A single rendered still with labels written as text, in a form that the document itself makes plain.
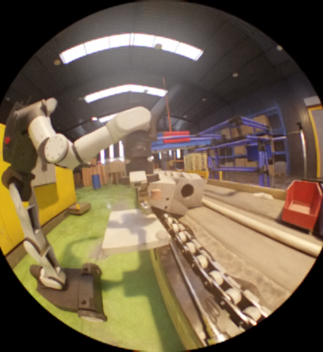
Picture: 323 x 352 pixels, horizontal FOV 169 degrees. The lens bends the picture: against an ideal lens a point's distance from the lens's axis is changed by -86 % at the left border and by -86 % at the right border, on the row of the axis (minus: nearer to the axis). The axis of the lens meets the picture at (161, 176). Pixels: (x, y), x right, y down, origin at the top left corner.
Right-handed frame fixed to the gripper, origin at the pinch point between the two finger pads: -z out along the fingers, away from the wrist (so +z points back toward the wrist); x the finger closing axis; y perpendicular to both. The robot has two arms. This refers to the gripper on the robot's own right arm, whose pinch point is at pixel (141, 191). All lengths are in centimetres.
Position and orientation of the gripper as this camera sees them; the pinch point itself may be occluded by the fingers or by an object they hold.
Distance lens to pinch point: 35.9
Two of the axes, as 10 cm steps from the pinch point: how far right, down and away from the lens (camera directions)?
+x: 9.7, -1.0, 2.4
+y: -2.5, -0.7, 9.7
